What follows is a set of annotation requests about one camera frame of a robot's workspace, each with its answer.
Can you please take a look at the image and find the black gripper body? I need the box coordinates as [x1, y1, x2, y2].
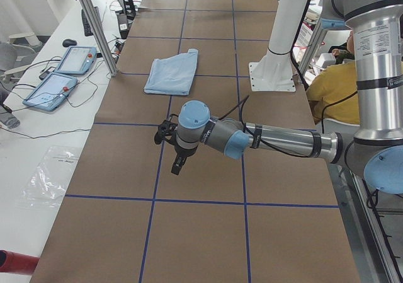
[154, 114, 197, 160]

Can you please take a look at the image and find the light blue striped shirt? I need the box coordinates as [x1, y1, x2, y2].
[144, 49, 198, 96]

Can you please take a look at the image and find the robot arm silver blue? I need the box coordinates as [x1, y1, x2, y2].
[154, 0, 402, 194]

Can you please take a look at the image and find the upper teach pendant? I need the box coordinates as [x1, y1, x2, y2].
[55, 46, 97, 76]

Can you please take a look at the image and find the teach pendant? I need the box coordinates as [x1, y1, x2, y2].
[23, 72, 78, 112]
[55, 46, 97, 76]

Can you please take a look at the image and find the lower teach pendant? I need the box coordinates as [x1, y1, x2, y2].
[23, 72, 78, 112]

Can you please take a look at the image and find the black keyboard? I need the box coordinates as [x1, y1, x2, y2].
[81, 9, 93, 37]

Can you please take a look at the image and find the black computer mouse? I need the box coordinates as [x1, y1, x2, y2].
[62, 38, 77, 47]

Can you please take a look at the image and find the clear plastic bag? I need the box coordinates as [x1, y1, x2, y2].
[16, 146, 82, 210]

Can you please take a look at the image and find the white plastic chair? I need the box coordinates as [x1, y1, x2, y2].
[315, 118, 360, 134]

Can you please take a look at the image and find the person in yellow shirt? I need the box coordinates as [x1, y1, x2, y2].
[307, 30, 361, 125]

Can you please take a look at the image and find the red cylinder object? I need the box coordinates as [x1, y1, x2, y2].
[1, 250, 40, 275]

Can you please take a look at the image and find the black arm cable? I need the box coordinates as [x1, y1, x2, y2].
[219, 95, 325, 158]

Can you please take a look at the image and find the aluminium frame post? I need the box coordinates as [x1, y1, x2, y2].
[79, 0, 117, 77]

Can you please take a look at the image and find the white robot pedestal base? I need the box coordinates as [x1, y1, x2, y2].
[249, 0, 310, 93]

